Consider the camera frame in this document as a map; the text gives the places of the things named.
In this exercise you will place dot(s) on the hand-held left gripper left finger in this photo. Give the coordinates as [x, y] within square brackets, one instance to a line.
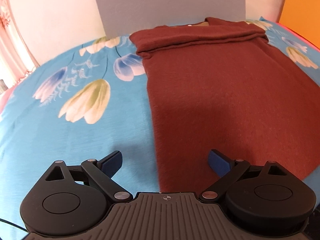
[112, 162]

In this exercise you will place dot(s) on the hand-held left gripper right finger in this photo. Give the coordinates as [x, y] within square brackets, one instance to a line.
[220, 165]

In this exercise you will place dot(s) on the rust red sweater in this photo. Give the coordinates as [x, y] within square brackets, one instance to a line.
[225, 92]

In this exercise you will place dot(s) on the blue floral bed sheet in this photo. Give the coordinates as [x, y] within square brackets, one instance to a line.
[75, 142]

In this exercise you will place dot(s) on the pink floral curtain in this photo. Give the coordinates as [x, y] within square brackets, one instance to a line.
[12, 42]

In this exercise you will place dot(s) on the grey board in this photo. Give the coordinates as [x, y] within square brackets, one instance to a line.
[170, 2]

